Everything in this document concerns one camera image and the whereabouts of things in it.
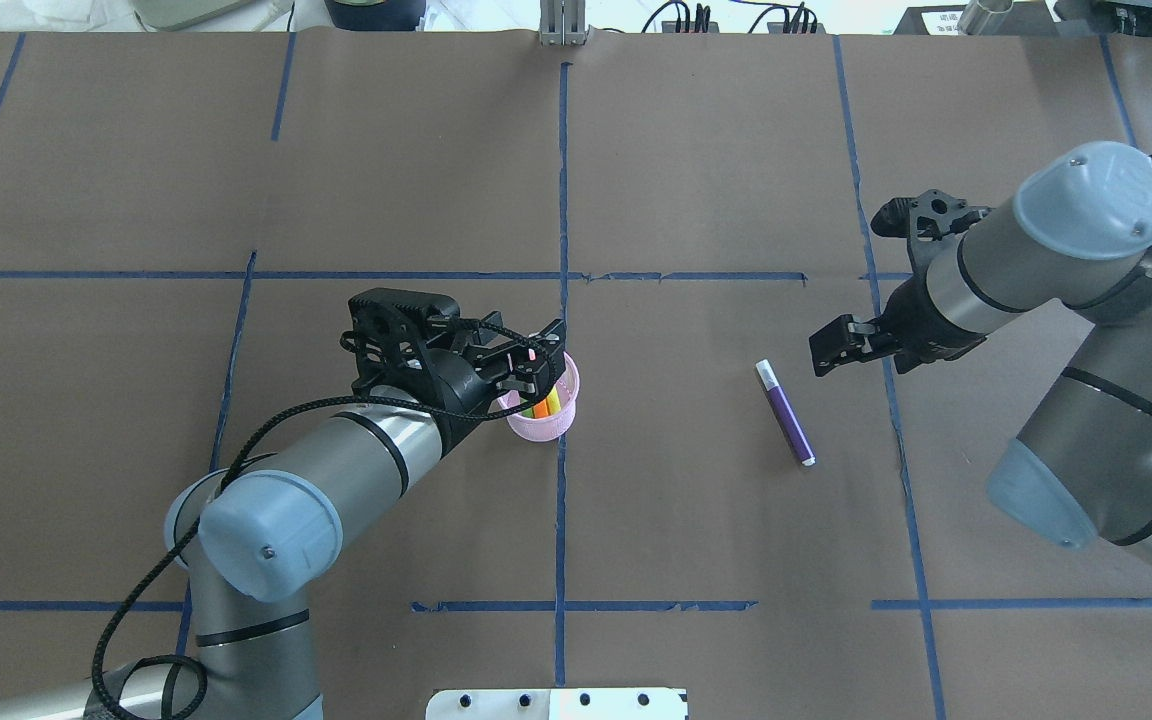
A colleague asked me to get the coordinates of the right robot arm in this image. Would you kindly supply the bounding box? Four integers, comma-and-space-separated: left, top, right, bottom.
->
809, 141, 1152, 566

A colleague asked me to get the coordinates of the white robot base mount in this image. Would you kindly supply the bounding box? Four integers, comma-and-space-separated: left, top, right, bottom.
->
425, 687, 691, 719

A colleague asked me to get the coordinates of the small metal cup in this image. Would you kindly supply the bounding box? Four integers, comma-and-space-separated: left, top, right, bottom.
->
957, 0, 1014, 36

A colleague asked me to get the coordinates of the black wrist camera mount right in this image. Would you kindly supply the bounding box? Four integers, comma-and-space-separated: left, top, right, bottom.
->
869, 190, 995, 275

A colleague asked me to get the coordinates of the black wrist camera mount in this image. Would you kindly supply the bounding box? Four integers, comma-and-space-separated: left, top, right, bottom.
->
869, 190, 995, 275
339, 288, 460, 402

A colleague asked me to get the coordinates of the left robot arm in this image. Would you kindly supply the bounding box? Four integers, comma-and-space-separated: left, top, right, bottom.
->
0, 310, 567, 719

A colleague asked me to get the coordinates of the pink mesh pen holder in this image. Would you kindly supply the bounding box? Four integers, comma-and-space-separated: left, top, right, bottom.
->
506, 354, 579, 444

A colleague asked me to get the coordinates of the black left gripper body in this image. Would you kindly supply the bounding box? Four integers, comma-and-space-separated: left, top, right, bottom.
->
416, 348, 511, 424

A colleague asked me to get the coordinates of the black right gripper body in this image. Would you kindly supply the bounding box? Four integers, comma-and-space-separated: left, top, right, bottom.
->
872, 272, 986, 376

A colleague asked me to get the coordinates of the purple highlighter pen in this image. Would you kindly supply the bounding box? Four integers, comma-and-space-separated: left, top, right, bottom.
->
755, 359, 817, 468

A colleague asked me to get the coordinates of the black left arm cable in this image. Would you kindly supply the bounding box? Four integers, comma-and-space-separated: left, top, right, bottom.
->
90, 320, 537, 720

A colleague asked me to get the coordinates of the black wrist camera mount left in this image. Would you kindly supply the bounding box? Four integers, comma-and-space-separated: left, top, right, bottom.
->
339, 288, 460, 402

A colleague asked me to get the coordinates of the aluminium frame post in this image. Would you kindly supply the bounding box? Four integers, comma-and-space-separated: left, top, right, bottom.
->
538, 0, 590, 47

